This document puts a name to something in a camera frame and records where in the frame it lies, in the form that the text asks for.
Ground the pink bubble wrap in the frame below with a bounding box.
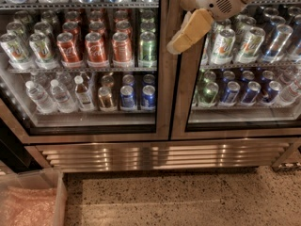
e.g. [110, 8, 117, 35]
[0, 186, 56, 226]

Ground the white can right fridge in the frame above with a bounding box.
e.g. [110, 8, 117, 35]
[210, 28, 236, 65]

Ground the front red cola can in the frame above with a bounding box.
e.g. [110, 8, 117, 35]
[56, 32, 84, 69]

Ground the clear water bottle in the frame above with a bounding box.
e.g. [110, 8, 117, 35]
[25, 81, 57, 114]
[51, 79, 77, 113]

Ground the brown tea bottle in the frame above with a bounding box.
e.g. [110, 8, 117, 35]
[74, 75, 96, 111]

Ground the white citrus soda can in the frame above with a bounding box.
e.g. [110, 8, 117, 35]
[0, 33, 35, 70]

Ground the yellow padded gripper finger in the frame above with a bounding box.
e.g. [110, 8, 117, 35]
[180, 0, 197, 11]
[166, 8, 214, 55]

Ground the glass fridge door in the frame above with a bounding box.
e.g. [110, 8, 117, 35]
[1, 0, 174, 144]
[172, 0, 301, 140]

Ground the blue can right fridge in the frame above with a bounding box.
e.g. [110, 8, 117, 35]
[219, 81, 240, 106]

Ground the green soda can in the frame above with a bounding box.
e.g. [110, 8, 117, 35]
[138, 32, 157, 68]

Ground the clear plastic storage bin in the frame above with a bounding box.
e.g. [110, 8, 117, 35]
[0, 169, 67, 226]

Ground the blue soda can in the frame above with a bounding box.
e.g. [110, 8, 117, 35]
[141, 85, 155, 110]
[120, 86, 136, 110]

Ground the steel fridge bottom grille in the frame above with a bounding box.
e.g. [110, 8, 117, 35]
[26, 137, 300, 173]

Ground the red cola can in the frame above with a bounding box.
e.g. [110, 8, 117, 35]
[56, 32, 84, 69]
[85, 32, 109, 68]

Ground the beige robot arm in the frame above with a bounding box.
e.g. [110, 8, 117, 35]
[166, 0, 255, 55]

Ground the gold soda can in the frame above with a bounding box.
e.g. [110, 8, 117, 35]
[98, 87, 117, 111]

